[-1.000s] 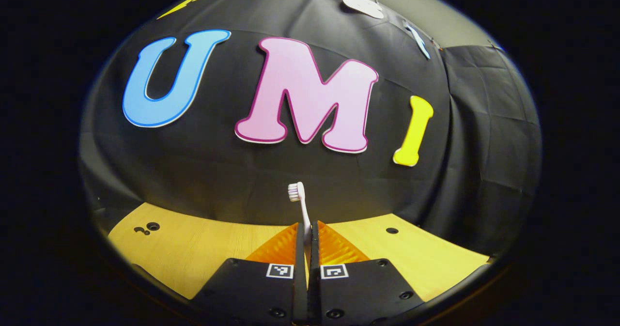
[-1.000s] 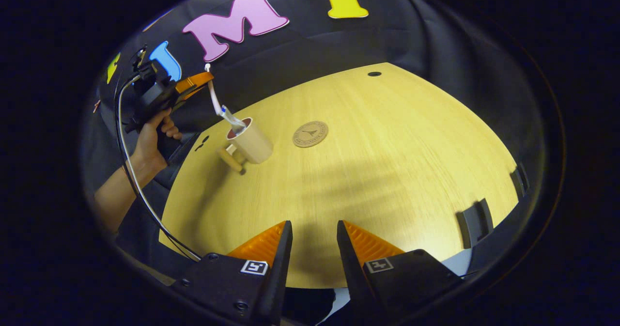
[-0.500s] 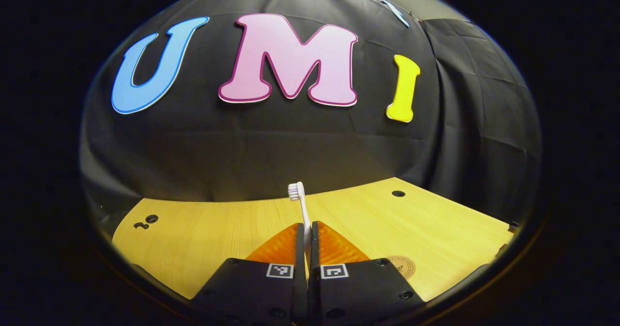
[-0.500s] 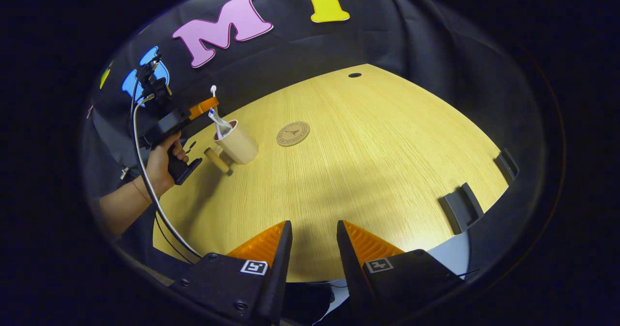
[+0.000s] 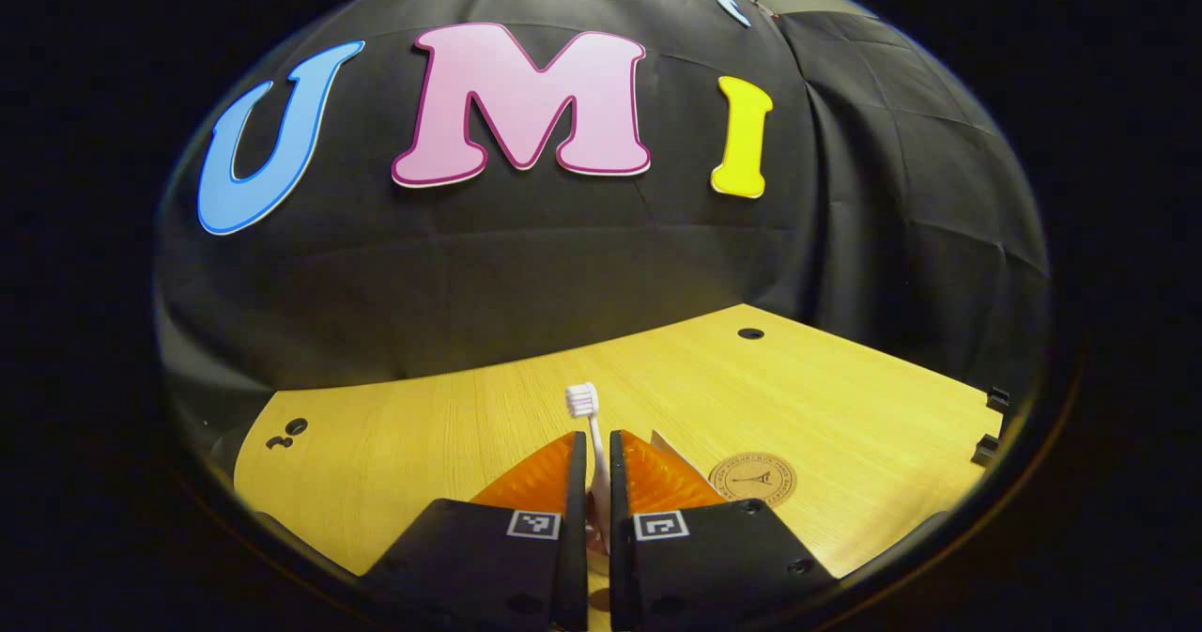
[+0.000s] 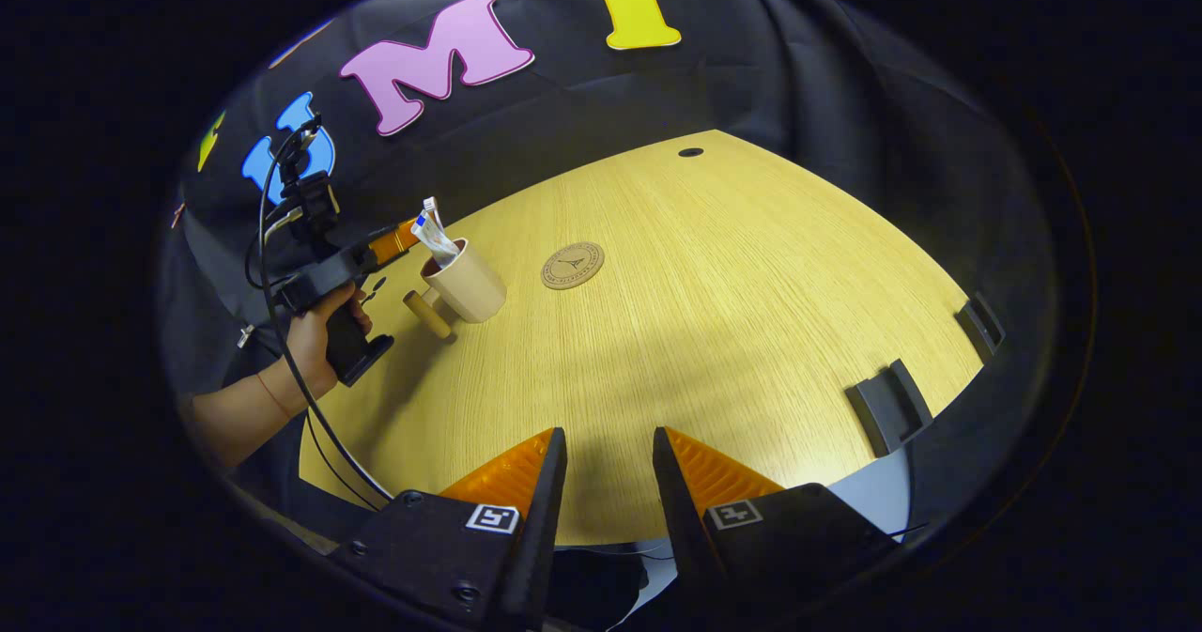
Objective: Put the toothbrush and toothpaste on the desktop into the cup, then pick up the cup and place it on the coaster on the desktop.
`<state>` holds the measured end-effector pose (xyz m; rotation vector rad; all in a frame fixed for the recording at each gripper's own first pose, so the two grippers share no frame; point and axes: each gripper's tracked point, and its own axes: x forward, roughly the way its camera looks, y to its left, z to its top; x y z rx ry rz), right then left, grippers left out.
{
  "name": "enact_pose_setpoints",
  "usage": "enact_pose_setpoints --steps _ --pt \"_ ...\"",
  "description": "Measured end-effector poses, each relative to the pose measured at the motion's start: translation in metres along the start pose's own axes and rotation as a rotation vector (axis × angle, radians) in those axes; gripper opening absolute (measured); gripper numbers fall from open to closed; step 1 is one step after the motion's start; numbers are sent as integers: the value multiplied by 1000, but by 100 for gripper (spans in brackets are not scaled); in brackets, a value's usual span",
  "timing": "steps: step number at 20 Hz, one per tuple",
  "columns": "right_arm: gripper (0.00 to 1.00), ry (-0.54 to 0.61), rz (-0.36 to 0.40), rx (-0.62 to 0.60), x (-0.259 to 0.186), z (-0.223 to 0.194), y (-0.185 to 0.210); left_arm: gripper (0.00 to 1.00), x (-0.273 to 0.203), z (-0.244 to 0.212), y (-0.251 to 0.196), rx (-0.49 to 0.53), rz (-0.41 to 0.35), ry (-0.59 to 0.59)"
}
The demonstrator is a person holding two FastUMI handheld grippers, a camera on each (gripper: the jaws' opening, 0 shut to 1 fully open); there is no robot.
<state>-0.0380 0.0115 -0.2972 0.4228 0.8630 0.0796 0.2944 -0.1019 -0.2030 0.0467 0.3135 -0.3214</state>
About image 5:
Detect round brown coaster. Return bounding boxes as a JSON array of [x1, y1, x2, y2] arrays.
[[709, 452, 797, 506]]

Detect pink white toothbrush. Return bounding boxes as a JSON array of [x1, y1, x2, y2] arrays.
[[565, 383, 611, 553]]

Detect black backdrop cloth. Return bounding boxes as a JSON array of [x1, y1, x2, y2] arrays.
[[153, 0, 1051, 445]]

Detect wooden desktop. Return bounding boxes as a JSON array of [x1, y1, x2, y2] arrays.
[[233, 303, 1006, 632]]

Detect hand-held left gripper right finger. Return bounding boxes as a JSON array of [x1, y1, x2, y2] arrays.
[[609, 428, 837, 632]]

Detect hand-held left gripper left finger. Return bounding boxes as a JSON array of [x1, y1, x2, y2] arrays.
[[362, 430, 590, 632]]

